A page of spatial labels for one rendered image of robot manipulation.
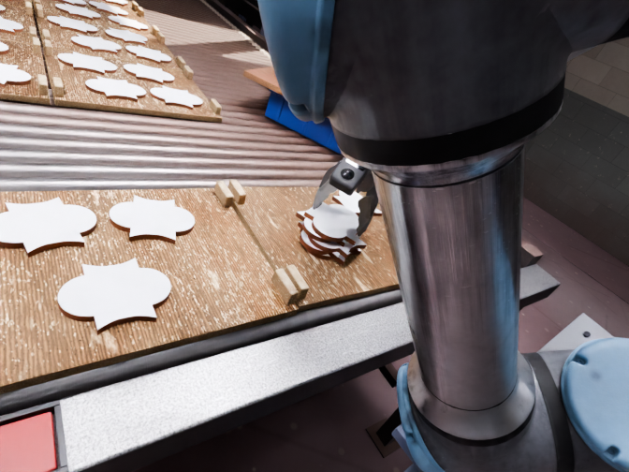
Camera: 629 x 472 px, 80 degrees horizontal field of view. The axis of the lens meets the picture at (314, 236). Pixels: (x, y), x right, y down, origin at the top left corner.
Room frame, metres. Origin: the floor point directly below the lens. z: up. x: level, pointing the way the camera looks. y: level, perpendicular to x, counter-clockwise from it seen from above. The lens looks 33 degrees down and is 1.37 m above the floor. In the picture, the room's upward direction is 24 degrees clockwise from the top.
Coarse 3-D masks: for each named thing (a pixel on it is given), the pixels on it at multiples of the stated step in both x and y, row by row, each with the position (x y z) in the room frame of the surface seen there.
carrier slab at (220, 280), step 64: (0, 192) 0.42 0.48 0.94; (64, 192) 0.48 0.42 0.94; (128, 192) 0.55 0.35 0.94; (192, 192) 0.63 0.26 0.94; (0, 256) 0.31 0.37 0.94; (64, 256) 0.35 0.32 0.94; (128, 256) 0.40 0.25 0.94; (192, 256) 0.46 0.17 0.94; (256, 256) 0.53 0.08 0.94; (0, 320) 0.23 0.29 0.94; (64, 320) 0.27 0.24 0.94; (192, 320) 0.34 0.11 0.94; (256, 320) 0.39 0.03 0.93; (0, 384) 0.17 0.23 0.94
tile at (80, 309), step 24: (120, 264) 0.37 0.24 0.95; (72, 288) 0.30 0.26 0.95; (96, 288) 0.32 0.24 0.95; (120, 288) 0.33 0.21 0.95; (144, 288) 0.35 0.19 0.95; (168, 288) 0.37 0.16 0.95; (72, 312) 0.27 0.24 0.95; (96, 312) 0.29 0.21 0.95; (120, 312) 0.30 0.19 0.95; (144, 312) 0.31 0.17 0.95
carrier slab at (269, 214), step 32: (256, 192) 0.73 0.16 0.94; (288, 192) 0.79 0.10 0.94; (256, 224) 0.62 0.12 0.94; (288, 224) 0.66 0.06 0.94; (384, 224) 0.84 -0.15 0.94; (288, 256) 0.56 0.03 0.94; (352, 256) 0.65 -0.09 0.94; (384, 256) 0.70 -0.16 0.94; (320, 288) 0.51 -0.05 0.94; (352, 288) 0.55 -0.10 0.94; (384, 288) 0.60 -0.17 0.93
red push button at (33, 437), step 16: (48, 416) 0.17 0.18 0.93; (0, 432) 0.14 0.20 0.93; (16, 432) 0.15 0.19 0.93; (32, 432) 0.15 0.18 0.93; (48, 432) 0.16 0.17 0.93; (0, 448) 0.13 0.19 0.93; (16, 448) 0.13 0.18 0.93; (32, 448) 0.14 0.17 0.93; (48, 448) 0.14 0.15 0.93; (0, 464) 0.12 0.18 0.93; (16, 464) 0.12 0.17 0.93; (32, 464) 0.13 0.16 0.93; (48, 464) 0.13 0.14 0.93
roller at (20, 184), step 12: (0, 180) 0.46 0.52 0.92; (12, 180) 0.47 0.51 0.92; (24, 180) 0.48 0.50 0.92; (36, 180) 0.49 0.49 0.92; (48, 180) 0.51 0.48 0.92; (60, 180) 0.52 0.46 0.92; (72, 180) 0.53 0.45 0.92; (84, 180) 0.55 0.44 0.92; (96, 180) 0.56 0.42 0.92; (108, 180) 0.58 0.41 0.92; (120, 180) 0.59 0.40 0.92; (132, 180) 0.61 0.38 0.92; (144, 180) 0.62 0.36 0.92; (156, 180) 0.64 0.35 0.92; (168, 180) 0.66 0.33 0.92; (180, 180) 0.68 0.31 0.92; (192, 180) 0.69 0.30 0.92; (204, 180) 0.71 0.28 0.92; (216, 180) 0.74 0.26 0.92; (228, 180) 0.76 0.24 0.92; (240, 180) 0.78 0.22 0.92; (252, 180) 0.80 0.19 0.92; (264, 180) 0.83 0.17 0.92; (276, 180) 0.85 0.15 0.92; (288, 180) 0.88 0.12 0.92; (300, 180) 0.91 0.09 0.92; (312, 180) 0.93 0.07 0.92
